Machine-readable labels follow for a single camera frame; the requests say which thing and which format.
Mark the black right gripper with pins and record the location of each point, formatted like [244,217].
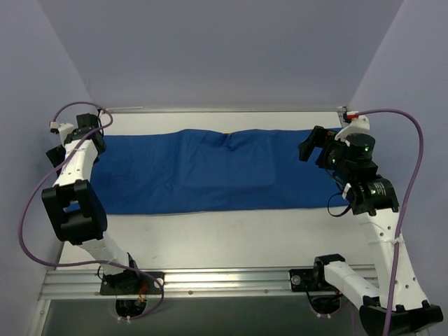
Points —
[318,141]

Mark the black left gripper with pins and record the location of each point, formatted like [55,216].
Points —
[55,154]

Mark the blue surgical wrap cloth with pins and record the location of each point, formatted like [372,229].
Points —
[197,170]

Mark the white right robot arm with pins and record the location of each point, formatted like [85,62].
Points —
[397,305]

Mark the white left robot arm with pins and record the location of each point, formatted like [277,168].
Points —
[75,211]

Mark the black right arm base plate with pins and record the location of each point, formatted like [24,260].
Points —
[305,279]

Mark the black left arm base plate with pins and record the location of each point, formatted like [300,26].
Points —
[128,283]

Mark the aluminium front rail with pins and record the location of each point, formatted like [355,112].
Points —
[84,284]

